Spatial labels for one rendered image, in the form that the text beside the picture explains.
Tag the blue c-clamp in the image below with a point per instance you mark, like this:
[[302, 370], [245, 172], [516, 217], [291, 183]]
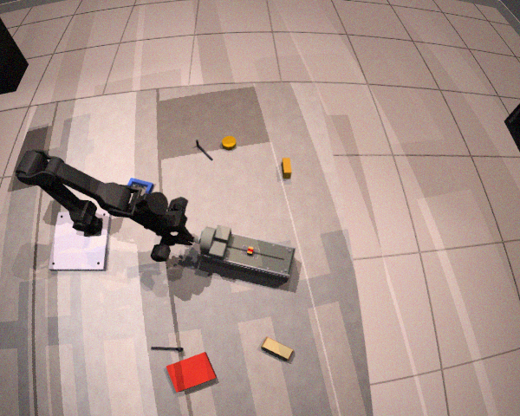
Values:
[[149, 185]]

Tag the short yellow cylinder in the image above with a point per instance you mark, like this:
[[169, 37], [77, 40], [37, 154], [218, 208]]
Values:
[[229, 142]]

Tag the red flat rectangular block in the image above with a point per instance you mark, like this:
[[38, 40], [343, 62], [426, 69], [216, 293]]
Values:
[[191, 371]]

